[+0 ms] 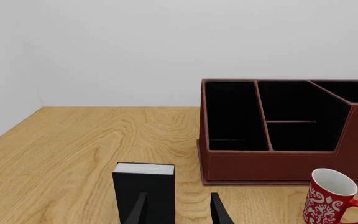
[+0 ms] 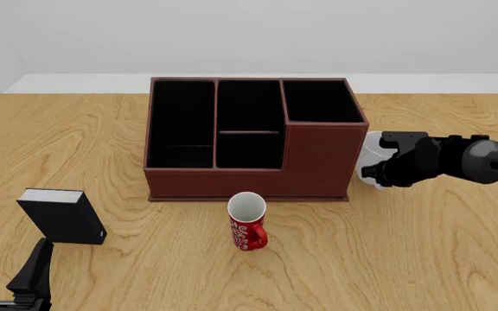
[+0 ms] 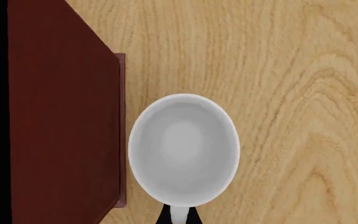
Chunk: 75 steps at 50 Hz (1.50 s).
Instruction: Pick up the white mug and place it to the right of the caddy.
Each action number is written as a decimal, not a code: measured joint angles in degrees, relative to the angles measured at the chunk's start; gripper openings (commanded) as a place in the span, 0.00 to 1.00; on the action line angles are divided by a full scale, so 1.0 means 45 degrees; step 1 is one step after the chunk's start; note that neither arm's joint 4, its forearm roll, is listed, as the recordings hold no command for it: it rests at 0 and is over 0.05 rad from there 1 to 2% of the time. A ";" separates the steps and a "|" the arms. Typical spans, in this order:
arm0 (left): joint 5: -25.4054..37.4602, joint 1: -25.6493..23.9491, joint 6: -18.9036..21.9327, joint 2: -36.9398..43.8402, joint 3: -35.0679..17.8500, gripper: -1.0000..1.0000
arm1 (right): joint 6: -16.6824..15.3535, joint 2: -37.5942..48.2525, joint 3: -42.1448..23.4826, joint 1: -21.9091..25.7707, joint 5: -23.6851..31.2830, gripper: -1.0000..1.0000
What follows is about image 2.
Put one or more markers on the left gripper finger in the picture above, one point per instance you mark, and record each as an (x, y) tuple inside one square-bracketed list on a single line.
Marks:
[(35, 272)]

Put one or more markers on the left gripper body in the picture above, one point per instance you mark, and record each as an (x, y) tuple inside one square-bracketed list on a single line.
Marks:
[(11, 304)]

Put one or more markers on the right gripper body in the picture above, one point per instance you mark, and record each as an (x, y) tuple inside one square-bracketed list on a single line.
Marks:
[(413, 165)]

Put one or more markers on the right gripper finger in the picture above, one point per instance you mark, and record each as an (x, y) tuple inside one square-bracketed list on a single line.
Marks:
[(376, 173), (404, 137)]

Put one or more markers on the white mug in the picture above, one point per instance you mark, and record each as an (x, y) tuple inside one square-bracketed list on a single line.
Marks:
[(373, 152)]

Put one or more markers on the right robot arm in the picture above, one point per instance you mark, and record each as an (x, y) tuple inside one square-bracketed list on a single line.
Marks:
[(482, 162)]

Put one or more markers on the red-brown desk caddy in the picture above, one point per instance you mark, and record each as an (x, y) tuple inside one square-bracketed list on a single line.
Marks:
[(324, 162)]

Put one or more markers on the red patterned mug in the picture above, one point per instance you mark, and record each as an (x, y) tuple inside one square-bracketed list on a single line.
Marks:
[(242, 234)]

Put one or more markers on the black book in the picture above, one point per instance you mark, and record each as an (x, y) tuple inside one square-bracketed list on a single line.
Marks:
[(65, 220)]

